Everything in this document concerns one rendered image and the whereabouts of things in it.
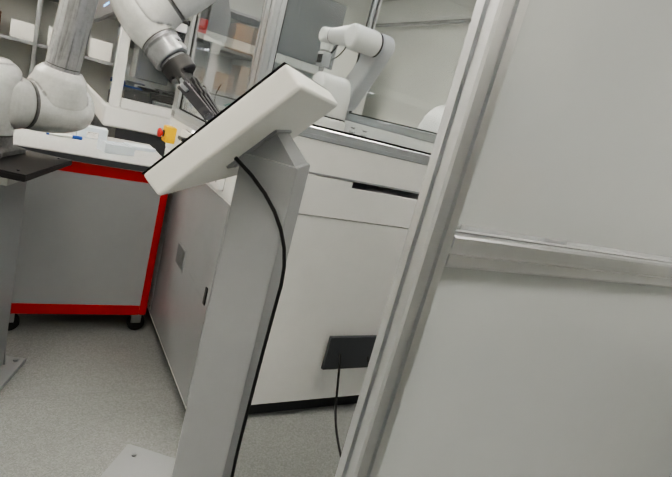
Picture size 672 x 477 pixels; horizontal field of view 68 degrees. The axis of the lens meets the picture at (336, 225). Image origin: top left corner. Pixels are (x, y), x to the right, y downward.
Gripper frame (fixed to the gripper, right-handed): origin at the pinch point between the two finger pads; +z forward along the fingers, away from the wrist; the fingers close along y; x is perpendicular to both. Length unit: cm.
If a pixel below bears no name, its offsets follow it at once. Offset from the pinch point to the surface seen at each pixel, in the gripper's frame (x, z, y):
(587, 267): -46, 57, -44
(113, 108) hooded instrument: 75, -68, 124
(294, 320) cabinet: 33, 59, 48
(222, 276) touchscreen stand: 13.0, 27.9, -20.5
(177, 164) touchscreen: -0.9, 7.3, -38.5
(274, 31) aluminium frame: -21.5, -20.0, 30.0
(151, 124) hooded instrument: 68, -53, 136
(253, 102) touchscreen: -17.7, 6.9, -38.5
